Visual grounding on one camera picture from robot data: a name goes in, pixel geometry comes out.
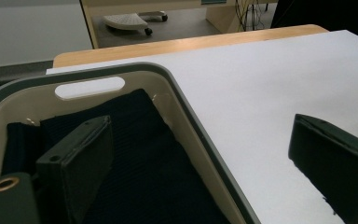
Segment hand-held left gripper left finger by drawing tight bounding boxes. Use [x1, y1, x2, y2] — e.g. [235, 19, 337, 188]
[35, 115, 115, 224]

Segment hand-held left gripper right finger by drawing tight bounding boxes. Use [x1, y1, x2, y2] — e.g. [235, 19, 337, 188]
[287, 113, 358, 224]

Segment large black garment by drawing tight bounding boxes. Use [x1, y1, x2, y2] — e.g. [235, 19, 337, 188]
[40, 88, 231, 224]

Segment beige plastic basket grey rim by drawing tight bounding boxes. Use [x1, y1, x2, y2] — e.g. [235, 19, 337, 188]
[0, 61, 262, 224]

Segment white table cover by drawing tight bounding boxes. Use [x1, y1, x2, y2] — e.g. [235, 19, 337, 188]
[46, 29, 358, 224]

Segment dark curtain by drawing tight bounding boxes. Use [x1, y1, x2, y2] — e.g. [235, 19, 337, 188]
[269, 0, 358, 45]

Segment white wheeled chair base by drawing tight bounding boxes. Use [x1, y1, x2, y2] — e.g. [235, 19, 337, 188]
[102, 10, 170, 36]

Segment beige desk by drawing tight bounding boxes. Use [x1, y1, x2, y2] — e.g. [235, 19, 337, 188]
[79, 0, 279, 49]

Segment bundle of yellow cables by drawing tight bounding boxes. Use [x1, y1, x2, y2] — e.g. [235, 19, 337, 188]
[234, 0, 269, 32]

